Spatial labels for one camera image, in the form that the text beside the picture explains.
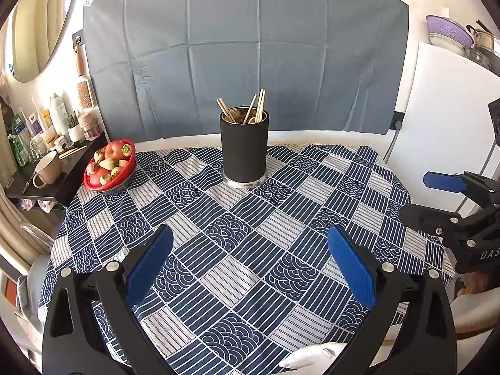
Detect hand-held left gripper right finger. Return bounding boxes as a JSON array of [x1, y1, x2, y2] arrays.
[[327, 227, 458, 375]]

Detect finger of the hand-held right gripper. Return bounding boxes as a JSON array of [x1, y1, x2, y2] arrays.
[[423, 171, 498, 204], [399, 204, 493, 239]]

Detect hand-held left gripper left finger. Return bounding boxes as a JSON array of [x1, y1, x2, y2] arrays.
[[42, 224, 173, 375]]

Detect black cylindrical utensil holder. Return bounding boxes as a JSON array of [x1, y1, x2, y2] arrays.
[[219, 107, 270, 189]]

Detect person's right forearm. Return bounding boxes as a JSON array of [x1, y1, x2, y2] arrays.
[[449, 289, 500, 337]]

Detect white cabinet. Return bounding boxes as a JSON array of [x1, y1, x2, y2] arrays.
[[385, 42, 500, 219]]

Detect red fruit bowl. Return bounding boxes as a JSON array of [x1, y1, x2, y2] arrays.
[[83, 138, 137, 193]]

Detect person's light clothing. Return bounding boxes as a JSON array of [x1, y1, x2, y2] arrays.
[[279, 342, 349, 370]]

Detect blue patterned tablecloth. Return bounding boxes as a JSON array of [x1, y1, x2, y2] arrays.
[[37, 142, 454, 375]]

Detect red apple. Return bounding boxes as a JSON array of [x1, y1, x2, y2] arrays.
[[89, 168, 114, 184], [105, 142, 131, 162]]

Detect heap of pale strawberries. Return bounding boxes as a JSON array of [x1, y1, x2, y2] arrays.
[[86, 144, 133, 186]]

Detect black shelf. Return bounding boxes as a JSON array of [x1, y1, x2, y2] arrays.
[[6, 133, 109, 208]]

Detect glass bowl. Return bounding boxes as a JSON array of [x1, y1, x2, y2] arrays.
[[465, 47, 493, 71]]

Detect stack of white bowls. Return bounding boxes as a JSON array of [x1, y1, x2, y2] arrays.
[[429, 33, 469, 56]]

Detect cream curtain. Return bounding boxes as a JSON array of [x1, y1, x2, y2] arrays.
[[0, 187, 55, 278]]

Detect thin wooden sticks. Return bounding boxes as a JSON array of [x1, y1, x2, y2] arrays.
[[58, 145, 88, 160]]

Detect beige mug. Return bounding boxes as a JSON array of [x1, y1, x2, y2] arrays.
[[32, 150, 64, 189]]

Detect steel pot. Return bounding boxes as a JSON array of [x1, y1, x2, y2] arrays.
[[467, 21, 500, 53]]

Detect pink jar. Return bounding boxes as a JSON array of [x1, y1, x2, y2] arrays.
[[77, 112, 99, 142]]

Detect small potted plant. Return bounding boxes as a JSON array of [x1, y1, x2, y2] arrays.
[[67, 111, 83, 144]]

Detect purple colander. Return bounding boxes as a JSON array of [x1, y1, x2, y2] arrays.
[[426, 15, 474, 45]]

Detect row of toiletry bottles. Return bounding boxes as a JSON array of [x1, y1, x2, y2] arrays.
[[10, 93, 71, 165]]

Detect paddle hair brush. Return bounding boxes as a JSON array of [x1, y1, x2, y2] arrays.
[[77, 80, 92, 111]]

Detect grey-blue backdrop cloth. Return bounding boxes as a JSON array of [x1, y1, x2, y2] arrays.
[[83, 0, 410, 141]]

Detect grey power cable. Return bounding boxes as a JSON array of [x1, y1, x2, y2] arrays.
[[384, 125, 400, 162]]

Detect hanging wooden handle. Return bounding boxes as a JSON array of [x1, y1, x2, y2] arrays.
[[75, 46, 87, 78]]

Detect round wall mirror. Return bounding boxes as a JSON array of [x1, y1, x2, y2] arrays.
[[8, 0, 76, 83]]

